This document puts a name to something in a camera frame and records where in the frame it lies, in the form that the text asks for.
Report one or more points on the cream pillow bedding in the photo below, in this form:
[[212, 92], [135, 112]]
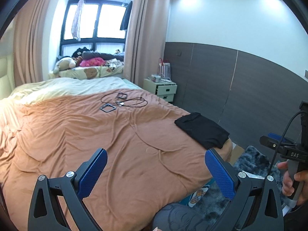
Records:
[[40, 91]]

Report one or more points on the hanging light garment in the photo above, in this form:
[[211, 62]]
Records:
[[75, 30]]

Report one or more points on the black square frame near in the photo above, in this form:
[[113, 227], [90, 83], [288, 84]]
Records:
[[107, 108]]

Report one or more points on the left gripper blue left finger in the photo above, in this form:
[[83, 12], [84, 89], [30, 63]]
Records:
[[89, 172]]

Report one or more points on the right beige curtain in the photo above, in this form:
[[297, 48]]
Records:
[[146, 39]]

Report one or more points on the white bedside drawer cabinet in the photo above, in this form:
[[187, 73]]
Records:
[[164, 90]]

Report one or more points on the beige curtain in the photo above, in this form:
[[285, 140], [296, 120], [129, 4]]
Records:
[[28, 39], [146, 39]]

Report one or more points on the pink cloth on sill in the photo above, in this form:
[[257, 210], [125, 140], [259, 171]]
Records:
[[97, 61]]

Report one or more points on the left beige curtain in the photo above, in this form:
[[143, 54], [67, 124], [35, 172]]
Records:
[[28, 39]]

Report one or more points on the black square frame far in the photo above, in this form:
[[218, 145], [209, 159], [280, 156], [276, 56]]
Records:
[[122, 96]]

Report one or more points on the hanging dark garment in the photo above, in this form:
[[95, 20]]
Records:
[[126, 16]]

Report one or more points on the patterned slipper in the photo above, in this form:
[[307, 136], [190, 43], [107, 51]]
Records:
[[197, 195]]

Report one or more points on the black square frame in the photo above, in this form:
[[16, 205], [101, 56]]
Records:
[[107, 108], [122, 96]]

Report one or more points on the bear print cushion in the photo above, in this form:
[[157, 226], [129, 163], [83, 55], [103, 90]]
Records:
[[88, 73]]

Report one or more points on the grey patterned knee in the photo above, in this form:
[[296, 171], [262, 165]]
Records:
[[176, 216]]

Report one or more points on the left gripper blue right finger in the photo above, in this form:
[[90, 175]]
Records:
[[222, 172]]

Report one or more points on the teddy bear plush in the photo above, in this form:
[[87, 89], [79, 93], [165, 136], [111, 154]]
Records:
[[64, 64]]

